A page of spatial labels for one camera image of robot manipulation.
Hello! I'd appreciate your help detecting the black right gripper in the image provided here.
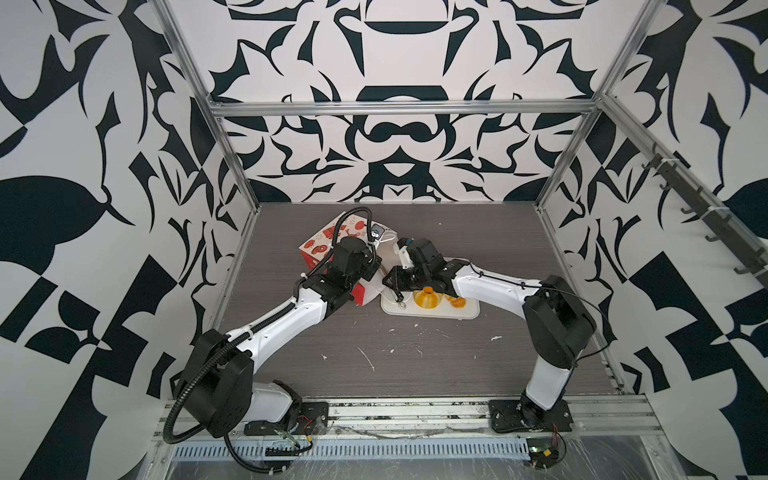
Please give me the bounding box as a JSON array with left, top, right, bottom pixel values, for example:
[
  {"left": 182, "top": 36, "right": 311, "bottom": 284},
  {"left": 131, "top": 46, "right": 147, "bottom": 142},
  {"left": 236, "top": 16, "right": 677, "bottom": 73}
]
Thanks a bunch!
[{"left": 380, "top": 265, "right": 434, "bottom": 291}]

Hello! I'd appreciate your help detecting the red white paper bag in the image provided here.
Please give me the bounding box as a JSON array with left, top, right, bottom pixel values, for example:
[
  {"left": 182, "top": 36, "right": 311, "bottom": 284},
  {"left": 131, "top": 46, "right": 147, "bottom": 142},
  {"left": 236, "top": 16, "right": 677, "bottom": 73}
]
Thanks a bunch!
[{"left": 299, "top": 207, "right": 396, "bottom": 306}]

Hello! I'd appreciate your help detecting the yellow fake bread roll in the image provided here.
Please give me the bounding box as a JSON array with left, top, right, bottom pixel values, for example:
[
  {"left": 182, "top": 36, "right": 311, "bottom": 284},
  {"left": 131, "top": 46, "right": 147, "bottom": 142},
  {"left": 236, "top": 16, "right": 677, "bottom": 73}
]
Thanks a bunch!
[{"left": 413, "top": 287, "right": 443, "bottom": 310}]

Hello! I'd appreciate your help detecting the ridged orange fake bread loaf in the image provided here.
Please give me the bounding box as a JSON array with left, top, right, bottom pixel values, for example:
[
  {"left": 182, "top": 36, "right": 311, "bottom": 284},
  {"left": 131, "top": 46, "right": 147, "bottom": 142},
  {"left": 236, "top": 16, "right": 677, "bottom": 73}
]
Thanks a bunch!
[{"left": 445, "top": 295, "right": 467, "bottom": 309}]

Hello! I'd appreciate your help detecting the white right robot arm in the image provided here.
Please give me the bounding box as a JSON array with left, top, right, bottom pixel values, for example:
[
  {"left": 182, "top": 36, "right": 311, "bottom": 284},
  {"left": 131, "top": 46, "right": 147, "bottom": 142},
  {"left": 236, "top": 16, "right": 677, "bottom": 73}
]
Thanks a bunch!
[{"left": 384, "top": 238, "right": 597, "bottom": 427}]

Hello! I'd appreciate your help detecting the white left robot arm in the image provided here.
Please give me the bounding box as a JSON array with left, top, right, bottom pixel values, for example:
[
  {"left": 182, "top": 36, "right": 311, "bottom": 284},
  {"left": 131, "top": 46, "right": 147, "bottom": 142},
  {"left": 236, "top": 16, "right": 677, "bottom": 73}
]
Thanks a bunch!
[{"left": 162, "top": 236, "right": 381, "bottom": 444}]

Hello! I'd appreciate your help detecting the white plastic tray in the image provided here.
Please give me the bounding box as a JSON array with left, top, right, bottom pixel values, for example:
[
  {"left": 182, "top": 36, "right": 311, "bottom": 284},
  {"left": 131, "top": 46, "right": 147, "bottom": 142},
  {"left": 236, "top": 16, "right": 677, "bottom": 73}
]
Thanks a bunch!
[{"left": 379, "top": 287, "right": 480, "bottom": 321}]

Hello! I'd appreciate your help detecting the small electronics board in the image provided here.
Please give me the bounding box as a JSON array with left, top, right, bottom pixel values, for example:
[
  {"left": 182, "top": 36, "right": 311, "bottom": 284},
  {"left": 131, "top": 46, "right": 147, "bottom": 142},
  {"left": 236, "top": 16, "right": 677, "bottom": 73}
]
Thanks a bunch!
[{"left": 526, "top": 436, "right": 567, "bottom": 471}]

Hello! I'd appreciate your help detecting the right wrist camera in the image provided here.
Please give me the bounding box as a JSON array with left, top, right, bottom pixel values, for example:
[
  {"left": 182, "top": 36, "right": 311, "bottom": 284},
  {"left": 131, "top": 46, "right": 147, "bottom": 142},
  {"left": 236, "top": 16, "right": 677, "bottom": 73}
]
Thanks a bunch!
[{"left": 397, "top": 238, "right": 414, "bottom": 269}]

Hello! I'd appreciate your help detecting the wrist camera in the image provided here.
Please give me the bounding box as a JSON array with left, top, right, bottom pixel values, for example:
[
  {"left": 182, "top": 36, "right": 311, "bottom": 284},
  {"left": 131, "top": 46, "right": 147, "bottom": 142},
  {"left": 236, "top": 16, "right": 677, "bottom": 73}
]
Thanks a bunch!
[
  {"left": 397, "top": 238, "right": 414, "bottom": 269},
  {"left": 370, "top": 223, "right": 389, "bottom": 241}
]

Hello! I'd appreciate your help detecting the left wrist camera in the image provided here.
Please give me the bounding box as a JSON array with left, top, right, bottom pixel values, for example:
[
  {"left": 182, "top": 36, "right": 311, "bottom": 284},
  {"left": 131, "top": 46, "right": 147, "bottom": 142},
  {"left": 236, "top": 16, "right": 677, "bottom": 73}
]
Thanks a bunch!
[{"left": 370, "top": 223, "right": 389, "bottom": 241}]

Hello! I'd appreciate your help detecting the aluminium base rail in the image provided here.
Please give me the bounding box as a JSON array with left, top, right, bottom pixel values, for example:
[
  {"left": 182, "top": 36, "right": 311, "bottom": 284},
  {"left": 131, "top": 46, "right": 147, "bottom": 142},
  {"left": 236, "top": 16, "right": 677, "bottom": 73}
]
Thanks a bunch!
[{"left": 155, "top": 393, "right": 661, "bottom": 442}]

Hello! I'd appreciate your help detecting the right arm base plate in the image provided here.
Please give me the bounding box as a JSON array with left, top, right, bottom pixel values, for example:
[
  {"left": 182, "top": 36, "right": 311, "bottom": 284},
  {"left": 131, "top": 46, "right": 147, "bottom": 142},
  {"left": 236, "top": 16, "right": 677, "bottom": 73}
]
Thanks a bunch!
[{"left": 488, "top": 396, "right": 573, "bottom": 434}]

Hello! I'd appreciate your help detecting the white slotted cable duct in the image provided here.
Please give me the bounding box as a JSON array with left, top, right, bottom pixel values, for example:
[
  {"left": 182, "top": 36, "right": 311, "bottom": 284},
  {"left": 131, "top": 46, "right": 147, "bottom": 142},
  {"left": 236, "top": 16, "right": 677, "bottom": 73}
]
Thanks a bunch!
[{"left": 173, "top": 436, "right": 532, "bottom": 462}]

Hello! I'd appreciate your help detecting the black corrugated cable hose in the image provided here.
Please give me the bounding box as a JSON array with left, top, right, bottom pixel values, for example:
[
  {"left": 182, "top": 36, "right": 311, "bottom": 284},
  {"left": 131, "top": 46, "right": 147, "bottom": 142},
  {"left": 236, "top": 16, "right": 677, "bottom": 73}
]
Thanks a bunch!
[{"left": 163, "top": 329, "right": 301, "bottom": 475}]

